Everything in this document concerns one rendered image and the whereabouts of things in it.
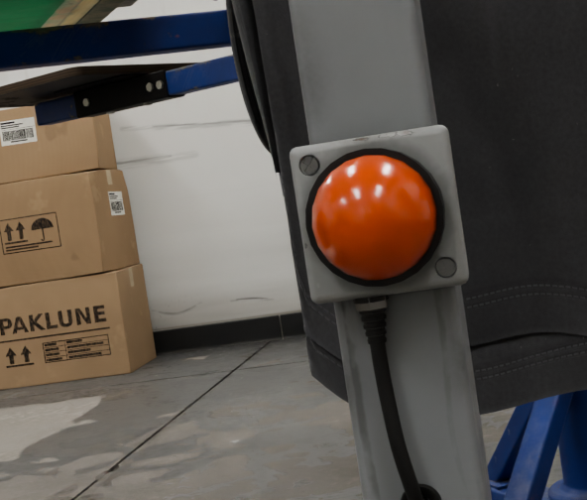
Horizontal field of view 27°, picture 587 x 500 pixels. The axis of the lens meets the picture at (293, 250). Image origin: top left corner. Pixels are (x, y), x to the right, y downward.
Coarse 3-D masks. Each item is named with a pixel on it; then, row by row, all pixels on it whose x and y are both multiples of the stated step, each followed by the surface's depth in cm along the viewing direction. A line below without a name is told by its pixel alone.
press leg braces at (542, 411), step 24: (528, 408) 216; (552, 408) 188; (504, 432) 226; (528, 432) 187; (552, 432) 186; (504, 456) 228; (528, 456) 184; (552, 456) 186; (504, 480) 232; (528, 480) 181
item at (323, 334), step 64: (256, 0) 68; (448, 0) 67; (512, 0) 66; (576, 0) 66; (256, 64) 69; (448, 64) 68; (512, 64) 67; (576, 64) 66; (448, 128) 68; (512, 128) 68; (576, 128) 66; (512, 192) 68; (576, 192) 67; (512, 256) 68; (576, 256) 67; (320, 320) 70; (512, 320) 69; (576, 320) 67; (512, 384) 69; (576, 384) 68
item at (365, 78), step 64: (320, 0) 39; (384, 0) 39; (320, 64) 40; (384, 64) 39; (320, 128) 40; (384, 128) 39; (448, 192) 38; (448, 256) 38; (448, 320) 40; (448, 384) 40; (384, 448) 40; (448, 448) 40
